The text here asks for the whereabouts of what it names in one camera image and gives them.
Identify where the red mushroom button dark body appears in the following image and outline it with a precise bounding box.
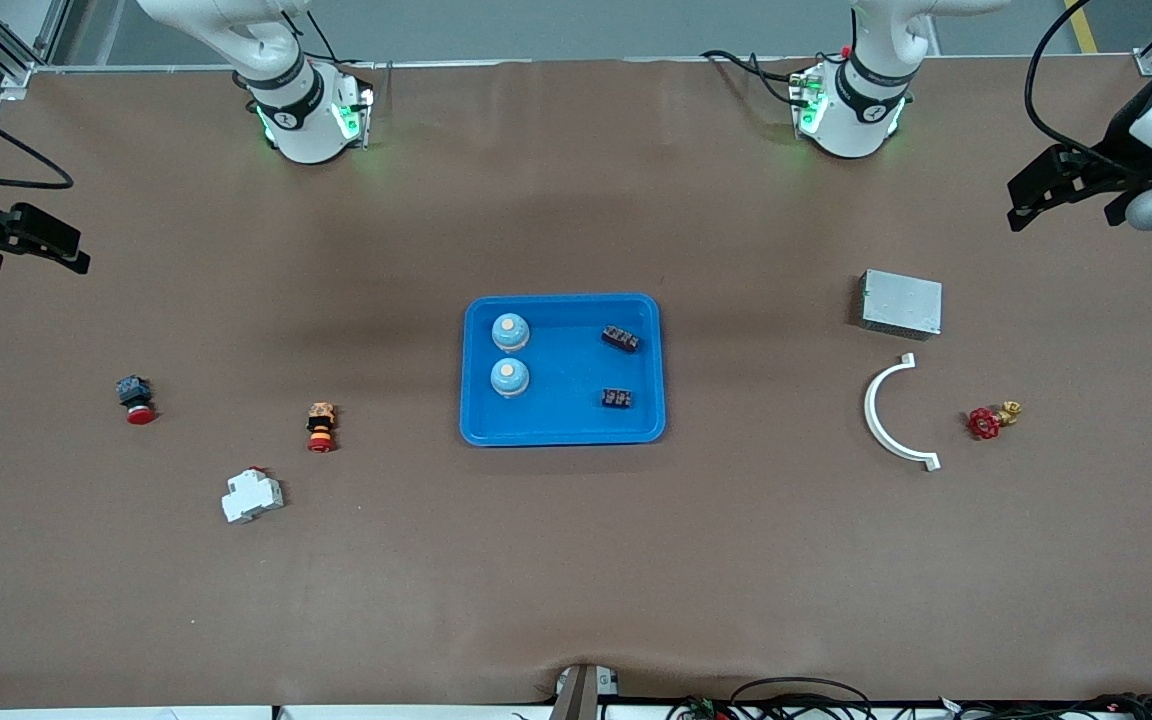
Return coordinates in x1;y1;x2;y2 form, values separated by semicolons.
116;375;159;426

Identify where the metal bracket at table edge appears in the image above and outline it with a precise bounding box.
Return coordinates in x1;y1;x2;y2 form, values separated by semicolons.
551;663;622;720

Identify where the light blue dome bell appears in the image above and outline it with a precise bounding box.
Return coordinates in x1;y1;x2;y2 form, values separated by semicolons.
491;312;532;355
489;357;531;399

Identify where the white curved plastic bracket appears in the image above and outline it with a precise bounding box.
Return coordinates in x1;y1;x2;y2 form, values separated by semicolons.
863;353;941;472

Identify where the blue plastic tray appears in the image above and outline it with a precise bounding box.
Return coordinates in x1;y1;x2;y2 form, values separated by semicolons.
459;292;667;448

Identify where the white circuit breaker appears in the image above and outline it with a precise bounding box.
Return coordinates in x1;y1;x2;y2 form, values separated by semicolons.
221;467;285;524

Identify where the black cable bundle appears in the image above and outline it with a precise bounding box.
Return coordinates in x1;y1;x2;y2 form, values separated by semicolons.
666;677;1152;720

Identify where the green lit base connector plate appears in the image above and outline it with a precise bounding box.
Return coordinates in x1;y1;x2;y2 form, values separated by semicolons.
331;85;377;151
789;62;829;136

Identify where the black base cable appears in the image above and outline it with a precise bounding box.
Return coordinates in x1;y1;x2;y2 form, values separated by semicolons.
701;48;807;106

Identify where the brass valve red handwheel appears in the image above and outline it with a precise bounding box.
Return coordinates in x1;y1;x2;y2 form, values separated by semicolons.
967;400;1024;442

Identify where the red button switch orange body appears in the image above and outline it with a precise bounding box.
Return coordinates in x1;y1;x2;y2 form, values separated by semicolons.
306;402;338;454

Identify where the grey metal box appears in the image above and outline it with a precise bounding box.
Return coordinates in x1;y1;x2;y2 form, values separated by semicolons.
859;268;944;341

